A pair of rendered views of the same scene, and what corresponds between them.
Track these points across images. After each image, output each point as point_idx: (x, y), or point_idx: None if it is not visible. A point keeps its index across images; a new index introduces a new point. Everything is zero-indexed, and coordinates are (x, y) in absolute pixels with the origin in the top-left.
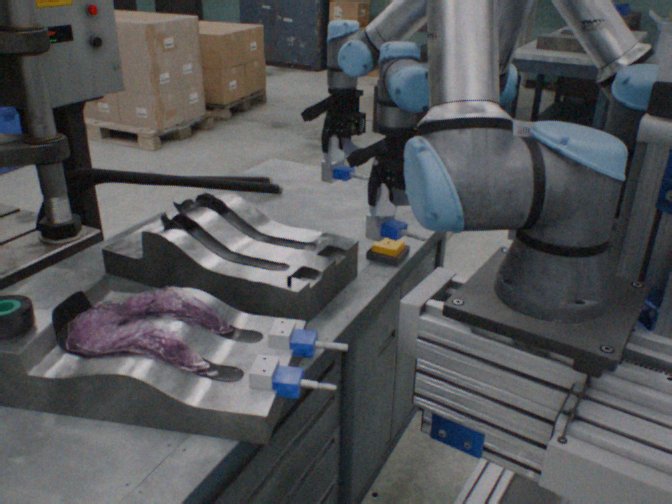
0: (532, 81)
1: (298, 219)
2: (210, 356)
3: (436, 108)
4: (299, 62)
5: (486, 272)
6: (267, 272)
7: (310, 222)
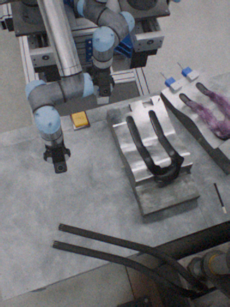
0: None
1: (80, 184)
2: (200, 95)
3: None
4: None
5: (145, 14)
6: (158, 114)
7: (78, 176)
